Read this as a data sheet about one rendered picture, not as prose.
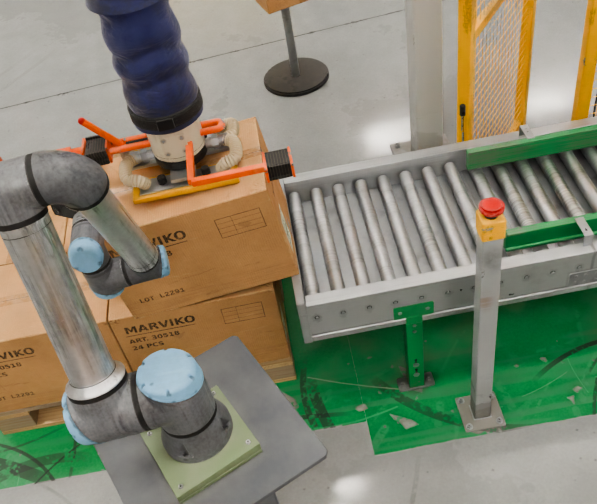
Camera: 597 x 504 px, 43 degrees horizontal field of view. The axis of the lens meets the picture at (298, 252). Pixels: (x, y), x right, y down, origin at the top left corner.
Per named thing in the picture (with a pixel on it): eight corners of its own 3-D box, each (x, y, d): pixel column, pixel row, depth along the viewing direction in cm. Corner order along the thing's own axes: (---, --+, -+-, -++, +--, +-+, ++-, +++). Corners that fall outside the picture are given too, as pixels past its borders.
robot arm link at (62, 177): (83, 127, 155) (169, 246, 218) (25, 142, 156) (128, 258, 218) (90, 175, 151) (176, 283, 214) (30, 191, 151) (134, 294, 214)
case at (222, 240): (286, 199, 285) (255, 115, 257) (299, 274, 257) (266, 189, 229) (138, 242, 291) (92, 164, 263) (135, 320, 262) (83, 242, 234)
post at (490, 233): (486, 402, 281) (499, 204, 211) (491, 417, 276) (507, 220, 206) (468, 405, 281) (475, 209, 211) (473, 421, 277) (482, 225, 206)
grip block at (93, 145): (114, 145, 241) (108, 131, 237) (113, 164, 234) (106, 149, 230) (88, 151, 242) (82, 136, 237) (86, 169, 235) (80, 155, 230)
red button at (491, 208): (499, 204, 211) (500, 193, 208) (507, 220, 206) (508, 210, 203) (475, 209, 211) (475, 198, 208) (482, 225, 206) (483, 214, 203)
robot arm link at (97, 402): (148, 444, 183) (26, 164, 149) (79, 462, 183) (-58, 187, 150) (152, 405, 197) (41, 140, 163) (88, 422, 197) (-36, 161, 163)
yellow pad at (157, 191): (237, 163, 242) (234, 151, 238) (240, 183, 234) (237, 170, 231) (134, 185, 242) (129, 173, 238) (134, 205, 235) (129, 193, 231)
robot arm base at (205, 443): (246, 433, 195) (236, 412, 188) (183, 477, 189) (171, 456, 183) (211, 389, 208) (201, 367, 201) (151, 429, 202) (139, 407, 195)
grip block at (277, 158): (292, 159, 222) (289, 145, 218) (296, 177, 216) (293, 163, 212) (264, 165, 222) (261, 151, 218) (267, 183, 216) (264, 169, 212)
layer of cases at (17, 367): (266, 194, 362) (250, 126, 334) (290, 357, 291) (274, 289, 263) (23, 241, 363) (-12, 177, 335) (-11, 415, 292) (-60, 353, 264)
